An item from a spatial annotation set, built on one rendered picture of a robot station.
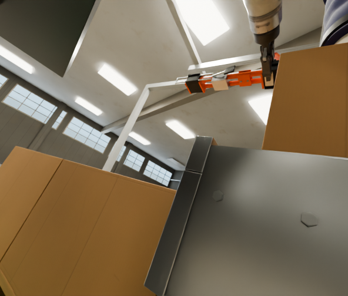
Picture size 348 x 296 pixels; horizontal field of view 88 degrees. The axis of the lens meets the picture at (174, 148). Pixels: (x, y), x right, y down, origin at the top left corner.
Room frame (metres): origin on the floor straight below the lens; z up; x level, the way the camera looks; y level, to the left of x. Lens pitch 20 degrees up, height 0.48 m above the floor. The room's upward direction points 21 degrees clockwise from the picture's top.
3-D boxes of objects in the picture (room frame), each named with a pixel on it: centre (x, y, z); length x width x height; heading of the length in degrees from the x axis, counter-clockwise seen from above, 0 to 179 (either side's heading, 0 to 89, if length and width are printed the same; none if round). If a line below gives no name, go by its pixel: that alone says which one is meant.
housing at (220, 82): (0.66, -0.09, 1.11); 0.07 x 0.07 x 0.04; 53
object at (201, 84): (0.75, 0.01, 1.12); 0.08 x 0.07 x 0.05; 53
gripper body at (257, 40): (0.41, -0.16, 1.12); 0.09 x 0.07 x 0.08; 143
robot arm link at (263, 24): (0.36, -0.11, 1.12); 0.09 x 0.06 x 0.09; 53
